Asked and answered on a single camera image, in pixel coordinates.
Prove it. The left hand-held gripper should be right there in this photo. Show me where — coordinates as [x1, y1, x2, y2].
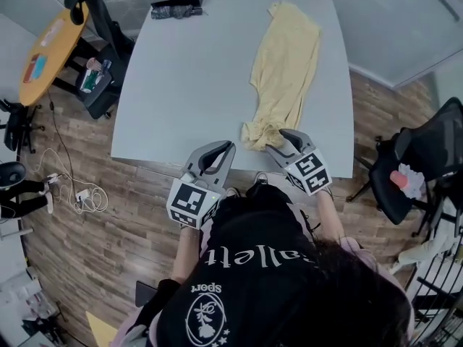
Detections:
[166, 140, 237, 229]

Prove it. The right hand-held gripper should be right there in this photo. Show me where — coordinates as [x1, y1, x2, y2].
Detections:
[265, 128, 334, 197]

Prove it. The yellow cloth garment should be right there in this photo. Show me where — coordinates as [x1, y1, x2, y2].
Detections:
[240, 1, 323, 153]

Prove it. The person's left forearm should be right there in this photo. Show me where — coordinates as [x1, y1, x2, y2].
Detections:
[169, 226, 202, 285]

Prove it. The person's right forearm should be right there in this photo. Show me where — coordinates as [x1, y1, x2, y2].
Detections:
[316, 192, 347, 245]

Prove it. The person's black printed shirt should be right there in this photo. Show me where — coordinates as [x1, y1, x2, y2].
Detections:
[111, 184, 413, 347]

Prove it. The pink cup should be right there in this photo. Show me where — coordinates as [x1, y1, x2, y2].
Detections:
[390, 170, 409, 191]

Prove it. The white crumpled cloth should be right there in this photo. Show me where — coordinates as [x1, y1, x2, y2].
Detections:
[397, 163, 425, 199]

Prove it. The black mesh office chair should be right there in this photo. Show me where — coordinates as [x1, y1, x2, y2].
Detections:
[346, 96, 463, 238]

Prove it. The black square stand base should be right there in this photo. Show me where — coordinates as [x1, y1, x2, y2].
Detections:
[135, 280, 158, 307]

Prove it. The green snack packet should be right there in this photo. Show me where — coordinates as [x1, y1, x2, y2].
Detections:
[80, 69, 102, 93]

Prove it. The dark folded umbrella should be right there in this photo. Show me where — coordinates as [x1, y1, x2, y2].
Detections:
[150, 4, 209, 20]

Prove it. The white fabric bundle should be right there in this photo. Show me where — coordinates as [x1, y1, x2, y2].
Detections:
[392, 235, 460, 273]

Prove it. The black office chair with headrest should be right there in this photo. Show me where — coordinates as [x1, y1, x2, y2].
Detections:
[64, 0, 137, 121]

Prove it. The round wooden table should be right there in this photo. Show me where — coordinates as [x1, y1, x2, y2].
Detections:
[18, 7, 109, 107]

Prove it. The blue flat packet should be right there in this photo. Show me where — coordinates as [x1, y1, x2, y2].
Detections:
[34, 55, 48, 79]

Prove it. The yellow board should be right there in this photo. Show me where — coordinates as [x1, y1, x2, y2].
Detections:
[85, 311, 120, 347]

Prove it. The small black swivel chair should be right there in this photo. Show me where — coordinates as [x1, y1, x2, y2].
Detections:
[0, 98, 46, 155]

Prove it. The red flat packet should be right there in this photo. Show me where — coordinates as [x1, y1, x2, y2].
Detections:
[23, 53, 41, 83]

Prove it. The white paper sheet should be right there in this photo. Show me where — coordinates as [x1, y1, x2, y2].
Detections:
[40, 18, 66, 47]

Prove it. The white cables and power strip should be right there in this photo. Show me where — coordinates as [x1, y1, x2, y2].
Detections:
[35, 148, 109, 215]

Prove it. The black cable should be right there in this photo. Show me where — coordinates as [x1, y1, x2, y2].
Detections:
[46, 88, 79, 194]

